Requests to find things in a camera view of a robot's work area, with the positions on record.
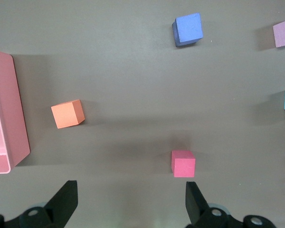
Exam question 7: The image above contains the pink plastic bin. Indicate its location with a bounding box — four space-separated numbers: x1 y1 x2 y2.
0 48 31 175

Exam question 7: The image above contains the purple foam block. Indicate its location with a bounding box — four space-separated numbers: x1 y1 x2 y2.
171 12 204 48

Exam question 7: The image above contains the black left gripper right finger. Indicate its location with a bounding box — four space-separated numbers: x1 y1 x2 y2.
184 181 276 228

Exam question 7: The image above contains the brown table cover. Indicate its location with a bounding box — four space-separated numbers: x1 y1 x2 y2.
0 0 285 228

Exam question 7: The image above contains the orange foam block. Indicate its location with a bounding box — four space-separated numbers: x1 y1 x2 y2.
50 99 86 130

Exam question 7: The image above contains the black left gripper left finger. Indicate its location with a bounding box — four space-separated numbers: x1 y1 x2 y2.
0 180 79 228

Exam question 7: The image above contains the red foam block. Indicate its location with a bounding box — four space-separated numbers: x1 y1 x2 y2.
171 150 196 178

